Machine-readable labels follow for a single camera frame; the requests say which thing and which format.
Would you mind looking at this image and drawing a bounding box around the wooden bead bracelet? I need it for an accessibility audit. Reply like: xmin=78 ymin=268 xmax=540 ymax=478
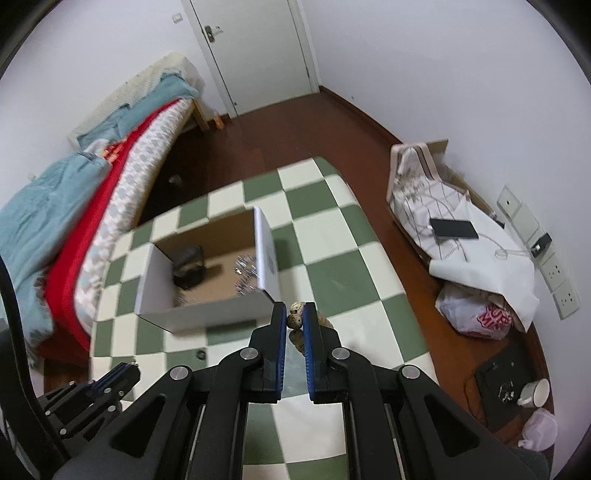
xmin=285 ymin=301 xmax=337 ymax=357

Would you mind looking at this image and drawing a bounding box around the chunky silver chain bracelet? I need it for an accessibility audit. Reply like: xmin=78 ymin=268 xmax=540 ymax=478
xmin=233 ymin=254 xmax=260 ymax=296

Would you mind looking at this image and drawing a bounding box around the white cardboard box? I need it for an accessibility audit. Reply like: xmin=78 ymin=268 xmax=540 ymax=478
xmin=134 ymin=207 xmax=281 ymax=334

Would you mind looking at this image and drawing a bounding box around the black smart watch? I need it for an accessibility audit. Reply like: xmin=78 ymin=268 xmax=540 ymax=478
xmin=172 ymin=246 xmax=206 ymax=290

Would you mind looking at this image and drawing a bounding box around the red blanket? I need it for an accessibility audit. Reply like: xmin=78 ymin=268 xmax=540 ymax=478
xmin=33 ymin=99 xmax=187 ymax=366

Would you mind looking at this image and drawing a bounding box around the white red plastic bag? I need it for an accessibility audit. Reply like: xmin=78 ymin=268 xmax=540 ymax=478
xmin=436 ymin=283 xmax=513 ymax=340

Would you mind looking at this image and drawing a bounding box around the black smartphone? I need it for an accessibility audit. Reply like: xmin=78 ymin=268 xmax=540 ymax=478
xmin=430 ymin=218 xmax=479 ymax=240

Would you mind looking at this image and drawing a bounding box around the teal quilt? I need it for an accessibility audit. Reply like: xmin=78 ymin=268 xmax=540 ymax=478
xmin=1 ymin=72 xmax=201 ymax=350

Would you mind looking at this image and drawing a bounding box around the black laptop bag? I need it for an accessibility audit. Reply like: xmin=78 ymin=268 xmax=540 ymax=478
xmin=475 ymin=344 xmax=539 ymax=432

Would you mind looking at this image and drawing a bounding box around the white patterned tote bag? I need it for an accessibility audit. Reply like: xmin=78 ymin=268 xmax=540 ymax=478
xmin=387 ymin=143 xmax=539 ymax=339

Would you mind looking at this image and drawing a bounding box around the white mug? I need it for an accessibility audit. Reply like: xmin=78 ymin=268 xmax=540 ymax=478
xmin=517 ymin=378 xmax=551 ymax=408

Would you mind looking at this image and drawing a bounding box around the patterned mattress sheet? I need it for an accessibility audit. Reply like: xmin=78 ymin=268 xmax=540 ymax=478
xmin=73 ymin=98 xmax=193 ymax=334

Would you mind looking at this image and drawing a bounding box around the black charger plug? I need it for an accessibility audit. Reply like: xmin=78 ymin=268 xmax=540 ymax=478
xmin=530 ymin=233 xmax=552 ymax=258

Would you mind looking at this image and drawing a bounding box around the white door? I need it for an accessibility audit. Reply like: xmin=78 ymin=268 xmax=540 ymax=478
xmin=182 ymin=0 xmax=320 ymax=118

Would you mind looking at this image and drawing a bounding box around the wall socket strip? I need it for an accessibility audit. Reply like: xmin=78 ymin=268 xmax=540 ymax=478
xmin=497 ymin=185 xmax=580 ymax=320

